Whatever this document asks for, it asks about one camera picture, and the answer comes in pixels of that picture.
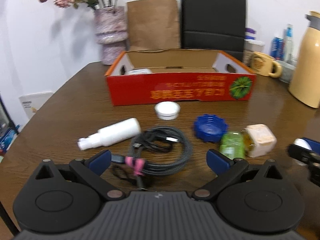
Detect green transparent bottle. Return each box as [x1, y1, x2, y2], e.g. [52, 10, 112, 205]
[220, 131, 245, 159]

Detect white power adapter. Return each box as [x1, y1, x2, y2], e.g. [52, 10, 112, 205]
[241, 124, 277, 158]

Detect blue plastic lid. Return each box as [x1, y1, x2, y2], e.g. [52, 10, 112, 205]
[194, 114, 228, 143]

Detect white spray bottle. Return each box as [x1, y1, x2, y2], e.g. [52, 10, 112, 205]
[78, 118, 141, 151]

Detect braided black cable bundle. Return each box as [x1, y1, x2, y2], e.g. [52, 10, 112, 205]
[109, 126, 194, 190]

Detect clear jar with white beads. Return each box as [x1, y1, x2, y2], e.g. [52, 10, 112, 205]
[127, 68, 152, 75]

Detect cream thermos jug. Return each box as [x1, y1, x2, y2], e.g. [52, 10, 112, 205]
[289, 11, 320, 108]

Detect small white bottle cap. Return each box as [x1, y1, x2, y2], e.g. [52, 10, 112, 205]
[155, 101, 180, 120]

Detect yellow bear mug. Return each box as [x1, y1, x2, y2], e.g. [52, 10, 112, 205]
[250, 51, 282, 78]

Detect blue drink can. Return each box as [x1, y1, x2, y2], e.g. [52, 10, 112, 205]
[270, 36, 284, 60]

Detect red cardboard box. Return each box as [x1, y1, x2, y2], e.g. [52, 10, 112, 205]
[105, 49, 256, 106]

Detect clear food container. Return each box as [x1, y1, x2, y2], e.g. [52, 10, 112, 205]
[242, 39, 265, 67]

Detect purple white object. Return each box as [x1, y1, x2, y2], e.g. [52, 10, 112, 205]
[245, 28, 257, 40]

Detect pink textured vase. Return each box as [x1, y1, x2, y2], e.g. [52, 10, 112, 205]
[94, 6, 128, 65]

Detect black paper bag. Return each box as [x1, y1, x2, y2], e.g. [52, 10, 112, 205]
[180, 0, 247, 61]

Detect brown paper bag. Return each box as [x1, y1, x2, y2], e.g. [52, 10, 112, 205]
[127, 0, 181, 51]

